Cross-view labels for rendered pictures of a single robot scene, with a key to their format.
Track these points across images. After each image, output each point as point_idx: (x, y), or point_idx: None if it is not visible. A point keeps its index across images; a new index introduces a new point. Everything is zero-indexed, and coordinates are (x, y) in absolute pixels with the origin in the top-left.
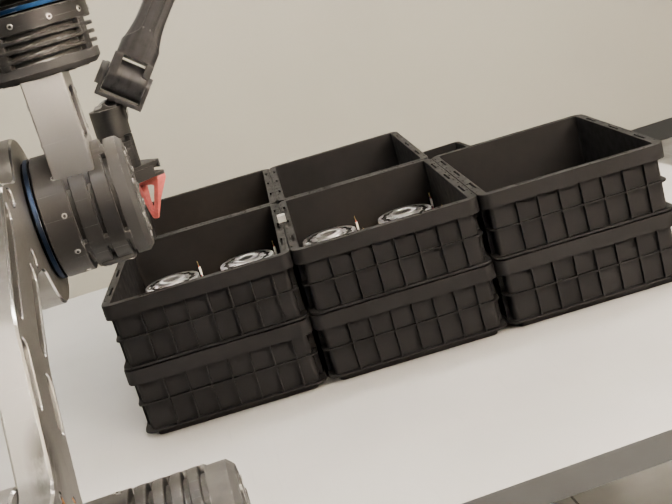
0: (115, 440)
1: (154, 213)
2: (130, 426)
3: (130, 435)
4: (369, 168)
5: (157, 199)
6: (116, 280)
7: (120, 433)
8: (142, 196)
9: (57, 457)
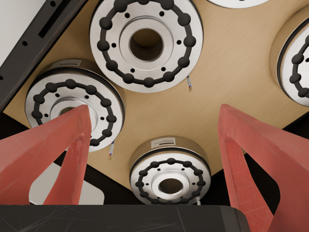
0: (6, 16)
1: (222, 128)
2: (35, 5)
3: (23, 27)
4: None
5: (230, 200)
6: (21, 68)
7: (19, 6)
8: (255, 139)
9: None
